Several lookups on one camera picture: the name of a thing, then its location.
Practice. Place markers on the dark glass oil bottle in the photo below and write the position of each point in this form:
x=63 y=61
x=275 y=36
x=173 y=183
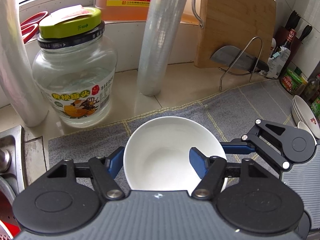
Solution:
x=310 y=89

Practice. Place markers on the dark soy sauce bottle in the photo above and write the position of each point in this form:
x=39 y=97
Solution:
x=287 y=47

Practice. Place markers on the bamboo cutting board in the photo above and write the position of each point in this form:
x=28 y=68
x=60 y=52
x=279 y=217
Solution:
x=246 y=24

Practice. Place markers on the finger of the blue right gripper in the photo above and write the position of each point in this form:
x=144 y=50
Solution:
x=237 y=147

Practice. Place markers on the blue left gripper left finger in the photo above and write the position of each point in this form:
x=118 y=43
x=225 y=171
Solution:
x=114 y=162

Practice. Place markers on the white plastic food bag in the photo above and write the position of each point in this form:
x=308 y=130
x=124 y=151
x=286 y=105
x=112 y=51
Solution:
x=276 y=62

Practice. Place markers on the red white basin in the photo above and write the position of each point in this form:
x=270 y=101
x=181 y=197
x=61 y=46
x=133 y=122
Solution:
x=9 y=225

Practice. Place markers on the steel sink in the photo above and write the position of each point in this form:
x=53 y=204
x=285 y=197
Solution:
x=12 y=158

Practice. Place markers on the glass jar green lid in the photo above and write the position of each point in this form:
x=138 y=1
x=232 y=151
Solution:
x=75 y=66

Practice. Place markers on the large white plate fruit decals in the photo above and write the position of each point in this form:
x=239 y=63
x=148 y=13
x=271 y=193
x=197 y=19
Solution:
x=294 y=113

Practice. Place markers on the white bowl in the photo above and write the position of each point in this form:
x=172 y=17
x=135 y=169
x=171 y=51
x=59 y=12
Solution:
x=304 y=127
x=156 y=156

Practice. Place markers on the green pickle jar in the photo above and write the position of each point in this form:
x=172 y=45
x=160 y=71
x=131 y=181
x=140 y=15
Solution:
x=315 y=107

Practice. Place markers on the green lid sauce jar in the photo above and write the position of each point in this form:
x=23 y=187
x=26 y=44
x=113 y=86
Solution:
x=291 y=81

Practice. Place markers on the white plastic bag roll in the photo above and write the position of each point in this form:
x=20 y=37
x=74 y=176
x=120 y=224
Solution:
x=16 y=77

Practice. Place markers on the grey teal dish towel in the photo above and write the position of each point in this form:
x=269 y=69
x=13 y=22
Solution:
x=227 y=115

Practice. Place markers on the white plate back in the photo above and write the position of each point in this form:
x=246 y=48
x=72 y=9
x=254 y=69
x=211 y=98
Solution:
x=307 y=115

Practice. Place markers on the metal wire rack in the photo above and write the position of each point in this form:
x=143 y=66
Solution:
x=233 y=57

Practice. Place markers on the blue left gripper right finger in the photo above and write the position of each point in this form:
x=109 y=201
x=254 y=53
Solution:
x=199 y=162

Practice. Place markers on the clear plastic wrap roll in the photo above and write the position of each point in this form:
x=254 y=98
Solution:
x=161 y=26

